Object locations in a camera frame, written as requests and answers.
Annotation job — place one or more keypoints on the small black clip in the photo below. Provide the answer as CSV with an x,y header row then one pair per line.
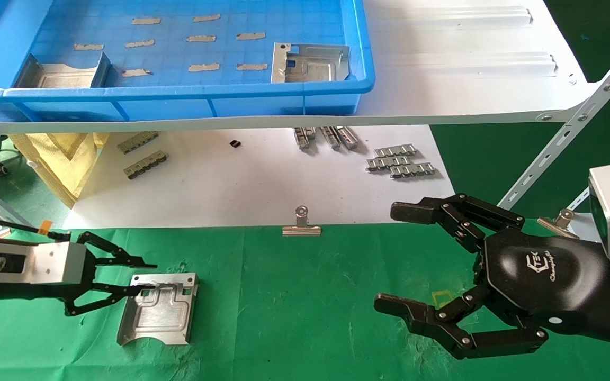
x,y
235,143

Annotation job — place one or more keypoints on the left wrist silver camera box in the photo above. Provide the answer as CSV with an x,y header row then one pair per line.
x,y
56,262

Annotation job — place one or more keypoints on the white metal shelf rack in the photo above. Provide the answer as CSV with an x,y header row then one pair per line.
x,y
442,63

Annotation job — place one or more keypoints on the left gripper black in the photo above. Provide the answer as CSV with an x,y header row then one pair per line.
x,y
19,292

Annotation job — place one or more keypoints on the stamped sheet metal bracket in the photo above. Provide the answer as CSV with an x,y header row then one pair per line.
x,y
159,312

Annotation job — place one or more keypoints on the yellow mesh bag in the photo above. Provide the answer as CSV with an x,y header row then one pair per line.
x,y
56,159

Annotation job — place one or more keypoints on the blue plastic bin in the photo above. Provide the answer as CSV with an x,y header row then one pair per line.
x,y
257,106

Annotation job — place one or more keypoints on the U-shaped sheet metal bracket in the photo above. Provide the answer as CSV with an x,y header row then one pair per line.
x,y
61,76

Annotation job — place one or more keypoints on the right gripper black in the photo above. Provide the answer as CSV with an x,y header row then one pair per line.
x,y
543,280

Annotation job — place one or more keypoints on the beige tape strip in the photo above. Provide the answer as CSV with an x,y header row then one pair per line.
x,y
201,38
204,67
140,43
146,21
88,46
206,18
252,66
250,36
136,72

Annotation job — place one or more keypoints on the flat sheet metal bracket plate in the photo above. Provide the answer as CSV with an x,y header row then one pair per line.
x,y
310,66

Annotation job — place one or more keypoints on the green table cloth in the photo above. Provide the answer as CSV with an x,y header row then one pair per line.
x,y
294,317

